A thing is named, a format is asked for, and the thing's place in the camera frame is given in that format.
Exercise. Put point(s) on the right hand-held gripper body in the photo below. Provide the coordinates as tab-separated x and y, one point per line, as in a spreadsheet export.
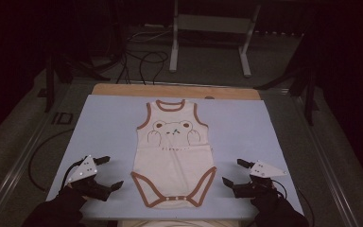
264	170

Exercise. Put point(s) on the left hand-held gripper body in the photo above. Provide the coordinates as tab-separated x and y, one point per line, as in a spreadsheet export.
83	170

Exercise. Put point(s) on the cream baby bodysuit brown trim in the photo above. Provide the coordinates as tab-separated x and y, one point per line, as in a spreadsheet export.
173	164

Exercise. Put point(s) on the person's left hand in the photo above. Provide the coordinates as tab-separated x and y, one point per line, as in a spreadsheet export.
72	195

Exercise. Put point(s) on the person's right hand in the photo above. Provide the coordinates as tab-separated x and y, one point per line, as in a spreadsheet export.
269	198

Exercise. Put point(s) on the light blue mat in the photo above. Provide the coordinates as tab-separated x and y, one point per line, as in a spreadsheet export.
107	132

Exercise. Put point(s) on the black tripod stand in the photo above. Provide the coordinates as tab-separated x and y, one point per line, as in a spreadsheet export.
49	85
309	94

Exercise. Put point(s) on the white power strip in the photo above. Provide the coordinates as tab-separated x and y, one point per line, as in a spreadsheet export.
154	26

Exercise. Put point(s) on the metal floor rail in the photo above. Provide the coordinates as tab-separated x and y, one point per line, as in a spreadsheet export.
19	164
324	164

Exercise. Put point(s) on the white metal stand frame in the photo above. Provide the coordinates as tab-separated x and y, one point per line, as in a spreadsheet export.
214	23

